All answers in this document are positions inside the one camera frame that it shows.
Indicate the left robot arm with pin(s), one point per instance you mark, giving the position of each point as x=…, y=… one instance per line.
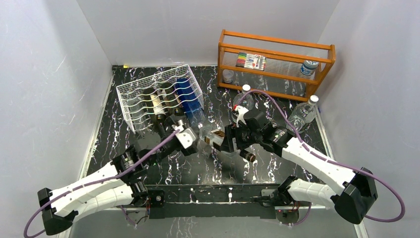
x=118, y=183

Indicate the dark bottle black foil top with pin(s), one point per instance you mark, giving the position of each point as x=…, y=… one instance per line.
x=214, y=138

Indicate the dark green bottle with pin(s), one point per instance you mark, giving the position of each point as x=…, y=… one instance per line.
x=155, y=109

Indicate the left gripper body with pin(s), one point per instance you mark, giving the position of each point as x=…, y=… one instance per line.
x=170, y=147

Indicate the round clear glass bottle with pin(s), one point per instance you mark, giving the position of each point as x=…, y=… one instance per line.
x=242, y=99

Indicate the brown wine bottle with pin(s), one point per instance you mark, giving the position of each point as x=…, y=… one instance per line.
x=170, y=103

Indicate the blue white lidded jar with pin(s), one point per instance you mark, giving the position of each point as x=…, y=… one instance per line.
x=308, y=69

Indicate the small clear plastic cup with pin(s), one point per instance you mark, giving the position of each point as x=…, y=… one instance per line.
x=227, y=76

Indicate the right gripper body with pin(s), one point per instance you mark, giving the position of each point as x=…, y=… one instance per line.
x=245, y=138

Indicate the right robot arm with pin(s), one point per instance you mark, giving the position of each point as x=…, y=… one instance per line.
x=351, y=193

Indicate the white wire wine rack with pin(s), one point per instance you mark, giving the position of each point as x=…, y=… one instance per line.
x=131, y=94

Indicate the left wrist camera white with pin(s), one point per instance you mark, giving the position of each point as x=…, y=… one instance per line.
x=188, y=140

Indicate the clear bottle silver cap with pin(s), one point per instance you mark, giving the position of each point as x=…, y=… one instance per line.
x=302, y=115

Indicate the colour marker pen set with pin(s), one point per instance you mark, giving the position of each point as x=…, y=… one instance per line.
x=251, y=61

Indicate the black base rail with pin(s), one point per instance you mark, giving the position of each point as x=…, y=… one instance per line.
x=219, y=200

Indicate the orange wooden shelf rack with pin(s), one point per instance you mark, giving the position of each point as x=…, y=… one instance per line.
x=281, y=77

